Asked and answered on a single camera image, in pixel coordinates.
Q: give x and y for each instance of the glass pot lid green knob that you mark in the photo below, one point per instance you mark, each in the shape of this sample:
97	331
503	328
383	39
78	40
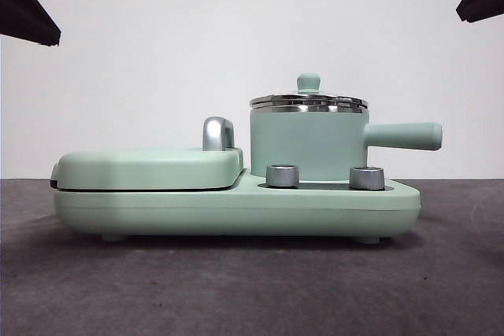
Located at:
310	82

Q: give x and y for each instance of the mint green hinged grill lid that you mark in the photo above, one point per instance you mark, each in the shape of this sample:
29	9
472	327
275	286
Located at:
145	167

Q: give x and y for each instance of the silver control knob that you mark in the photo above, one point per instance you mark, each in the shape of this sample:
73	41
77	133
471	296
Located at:
282	176
366	178

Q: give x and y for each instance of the mint green breakfast machine base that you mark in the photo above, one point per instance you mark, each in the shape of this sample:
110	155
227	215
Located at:
236	210

